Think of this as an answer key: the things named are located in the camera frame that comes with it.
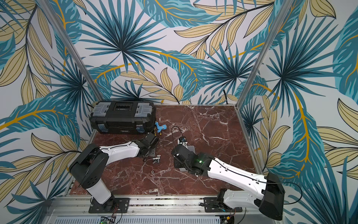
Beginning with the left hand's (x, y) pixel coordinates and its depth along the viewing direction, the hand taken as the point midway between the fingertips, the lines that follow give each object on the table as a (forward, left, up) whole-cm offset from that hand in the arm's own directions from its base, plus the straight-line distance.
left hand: (150, 152), depth 93 cm
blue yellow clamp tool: (+18, -4, +1) cm, 19 cm away
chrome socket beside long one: (-3, -6, +1) cm, 7 cm away
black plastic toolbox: (+16, +17, +16) cm, 29 cm away
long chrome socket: (-4, -5, 0) cm, 6 cm away
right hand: (-9, -18, +14) cm, 25 cm away
